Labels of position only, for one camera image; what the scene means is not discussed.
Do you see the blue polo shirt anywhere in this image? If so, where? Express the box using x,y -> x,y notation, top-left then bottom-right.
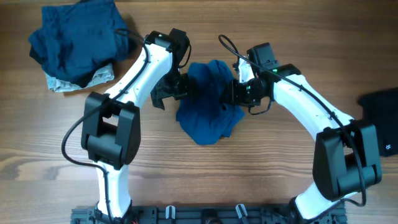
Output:
176,60 -> 245,145

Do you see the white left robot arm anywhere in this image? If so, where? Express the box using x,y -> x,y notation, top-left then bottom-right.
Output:
81,29 -> 193,223

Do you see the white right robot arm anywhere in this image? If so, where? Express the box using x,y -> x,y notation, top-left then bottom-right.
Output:
223,57 -> 382,223

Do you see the dark blue folded garment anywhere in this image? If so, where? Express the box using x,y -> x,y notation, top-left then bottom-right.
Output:
29,1 -> 136,87

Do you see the grey white folded garment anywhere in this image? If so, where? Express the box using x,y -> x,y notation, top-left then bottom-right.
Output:
45,63 -> 115,92

